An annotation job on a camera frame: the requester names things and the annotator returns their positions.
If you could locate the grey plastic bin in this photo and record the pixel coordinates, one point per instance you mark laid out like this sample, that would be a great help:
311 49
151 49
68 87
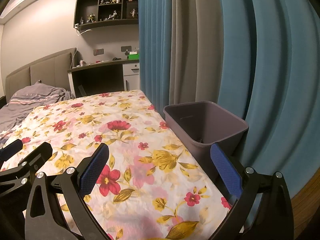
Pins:
200 120

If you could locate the green box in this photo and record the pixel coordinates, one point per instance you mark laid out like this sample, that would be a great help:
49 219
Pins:
133 56

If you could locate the floral tablecloth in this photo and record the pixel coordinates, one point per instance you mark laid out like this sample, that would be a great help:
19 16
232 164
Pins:
125 140

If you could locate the dark wall shelf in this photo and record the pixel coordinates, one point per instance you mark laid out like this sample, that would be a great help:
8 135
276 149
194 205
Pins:
107 23

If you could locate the grey padded headboard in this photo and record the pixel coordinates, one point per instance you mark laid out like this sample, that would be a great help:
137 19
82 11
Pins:
45 67

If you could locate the dark desk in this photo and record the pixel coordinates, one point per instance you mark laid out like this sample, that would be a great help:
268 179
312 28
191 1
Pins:
95 77

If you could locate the dark wall socket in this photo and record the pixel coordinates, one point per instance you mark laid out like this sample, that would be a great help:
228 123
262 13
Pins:
98 52
125 48

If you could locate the grey curtain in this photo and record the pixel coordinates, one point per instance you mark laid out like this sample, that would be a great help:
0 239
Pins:
192 42

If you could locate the grey striped blanket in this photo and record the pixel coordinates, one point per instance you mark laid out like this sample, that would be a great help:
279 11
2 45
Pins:
32 97

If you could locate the row of figurines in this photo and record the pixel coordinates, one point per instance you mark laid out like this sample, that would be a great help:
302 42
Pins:
112 15

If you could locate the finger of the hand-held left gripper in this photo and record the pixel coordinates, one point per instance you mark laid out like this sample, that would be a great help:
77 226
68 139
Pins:
11 148
37 155

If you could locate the white drawer cabinet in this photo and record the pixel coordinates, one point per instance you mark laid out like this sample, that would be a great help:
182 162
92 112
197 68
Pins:
131 77

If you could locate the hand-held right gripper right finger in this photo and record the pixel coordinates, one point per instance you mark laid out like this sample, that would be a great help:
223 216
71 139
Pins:
226 172

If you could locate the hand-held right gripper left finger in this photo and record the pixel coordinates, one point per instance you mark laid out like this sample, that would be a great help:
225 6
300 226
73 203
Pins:
93 170

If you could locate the blue curtain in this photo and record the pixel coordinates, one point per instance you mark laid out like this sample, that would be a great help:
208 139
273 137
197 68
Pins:
152 42
275 80

